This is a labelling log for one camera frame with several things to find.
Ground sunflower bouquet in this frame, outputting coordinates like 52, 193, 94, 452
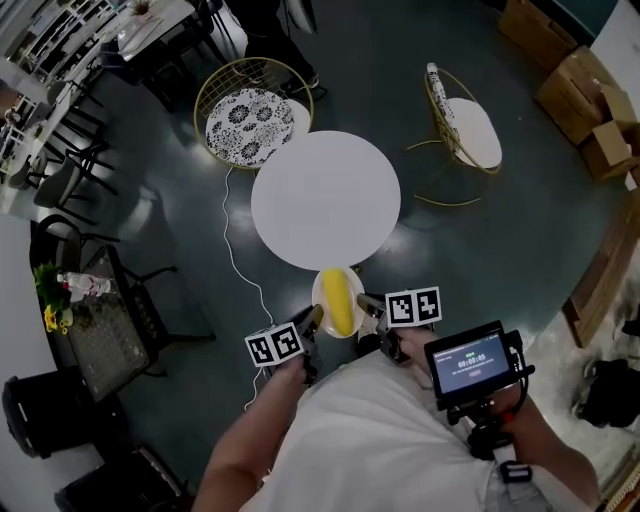
33, 262, 74, 335

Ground black bag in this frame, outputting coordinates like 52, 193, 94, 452
572, 357, 640, 429

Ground grey upholstered chair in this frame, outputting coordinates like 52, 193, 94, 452
32, 155, 120, 227

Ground long white table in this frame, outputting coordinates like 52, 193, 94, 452
117, 0, 197, 62

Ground person's left forearm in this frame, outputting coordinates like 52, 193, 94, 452
197, 357, 306, 512

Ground round floral cushion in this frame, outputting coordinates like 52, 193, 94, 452
204, 88, 296, 166
426, 62, 459, 151

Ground gold wire round chair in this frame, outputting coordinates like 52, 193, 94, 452
193, 57, 315, 171
405, 62, 504, 207

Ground white seat cushion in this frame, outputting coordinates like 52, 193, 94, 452
446, 97, 503, 169
287, 97, 312, 142

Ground white round plate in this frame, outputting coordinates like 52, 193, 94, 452
311, 267, 366, 340

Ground white shelving unit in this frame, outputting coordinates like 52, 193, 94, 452
14, 0, 132, 87

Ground yellow banana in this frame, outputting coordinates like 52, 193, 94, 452
321, 267, 355, 337

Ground wooden platform edge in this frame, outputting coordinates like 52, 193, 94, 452
562, 199, 640, 349

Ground round white table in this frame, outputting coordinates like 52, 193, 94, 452
250, 130, 402, 273

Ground person's white shirt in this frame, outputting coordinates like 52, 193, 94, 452
239, 349, 551, 512

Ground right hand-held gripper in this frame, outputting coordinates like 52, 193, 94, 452
356, 285, 443, 365

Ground white cable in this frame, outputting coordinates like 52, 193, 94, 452
221, 167, 276, 412

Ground black strap buckle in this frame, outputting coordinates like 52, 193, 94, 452
499, 460, 533, 485

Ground black plastic crate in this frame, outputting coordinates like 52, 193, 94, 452
2, 369, 96, 459
54, 444, 192, 512

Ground person's right forearm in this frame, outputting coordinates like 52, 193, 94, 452
399, 327, 601, 512

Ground clear plastic water bottle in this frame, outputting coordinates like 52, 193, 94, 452
56, 272, 112, 303

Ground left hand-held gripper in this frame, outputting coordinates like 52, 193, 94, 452
244, 303, 326, 387

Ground black screen device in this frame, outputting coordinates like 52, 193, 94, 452
423, 320, 516, 400

